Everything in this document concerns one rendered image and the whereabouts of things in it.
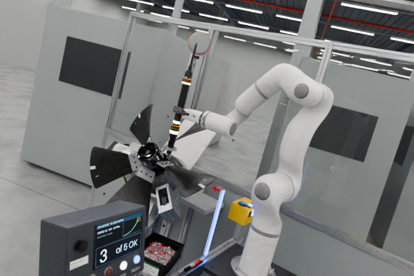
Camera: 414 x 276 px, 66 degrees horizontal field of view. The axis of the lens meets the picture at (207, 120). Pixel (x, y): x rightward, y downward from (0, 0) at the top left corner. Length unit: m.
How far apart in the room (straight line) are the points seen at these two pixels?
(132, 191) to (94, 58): 2.65
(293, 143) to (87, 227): 0.76
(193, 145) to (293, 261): 0.95
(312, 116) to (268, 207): 0.38
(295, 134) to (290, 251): 1.13
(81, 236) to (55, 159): 3.63
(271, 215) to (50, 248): 0.76
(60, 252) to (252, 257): 0.77
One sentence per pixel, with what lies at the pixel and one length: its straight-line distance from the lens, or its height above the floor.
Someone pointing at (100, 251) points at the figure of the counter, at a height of 1.18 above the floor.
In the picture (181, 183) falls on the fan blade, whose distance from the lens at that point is 1.52.
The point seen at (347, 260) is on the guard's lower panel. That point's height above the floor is 0.87.
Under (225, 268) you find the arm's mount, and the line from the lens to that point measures 1.42.
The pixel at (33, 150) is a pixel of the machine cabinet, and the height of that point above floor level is 0.22.
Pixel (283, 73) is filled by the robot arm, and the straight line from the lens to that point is 1.29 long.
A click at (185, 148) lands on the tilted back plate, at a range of 1.97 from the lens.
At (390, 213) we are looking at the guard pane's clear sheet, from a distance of 2.05.
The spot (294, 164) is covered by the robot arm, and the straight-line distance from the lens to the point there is 1.28.
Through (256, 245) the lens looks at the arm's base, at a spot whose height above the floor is 1.08.
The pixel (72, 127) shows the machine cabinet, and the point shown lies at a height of 0.67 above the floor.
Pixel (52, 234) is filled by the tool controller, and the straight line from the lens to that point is 0.88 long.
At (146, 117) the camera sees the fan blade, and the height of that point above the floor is 1.35.
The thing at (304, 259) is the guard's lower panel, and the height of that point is 0.75.
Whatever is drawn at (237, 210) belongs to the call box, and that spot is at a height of 1.04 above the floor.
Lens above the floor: 1.66
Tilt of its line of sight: 7 degrees down
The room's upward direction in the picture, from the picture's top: 15 degrees clockwise
